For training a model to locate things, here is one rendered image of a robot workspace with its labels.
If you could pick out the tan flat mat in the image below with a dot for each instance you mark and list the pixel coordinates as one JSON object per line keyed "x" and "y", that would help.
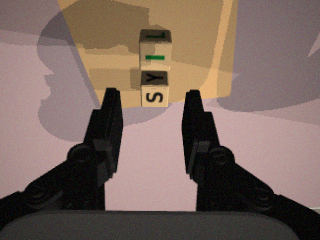
{"x": 106, "y": 34}

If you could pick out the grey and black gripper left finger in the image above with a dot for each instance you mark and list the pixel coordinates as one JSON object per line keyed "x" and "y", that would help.
{"x": 80, "y": 178}

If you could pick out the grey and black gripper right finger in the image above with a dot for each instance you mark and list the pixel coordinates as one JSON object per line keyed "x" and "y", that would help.
{"x": 223, "y": 185}

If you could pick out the tan letter block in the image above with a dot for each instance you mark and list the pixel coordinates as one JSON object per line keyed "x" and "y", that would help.
{"x": 155, "y": 48}
{"x": 154, "y": 88}

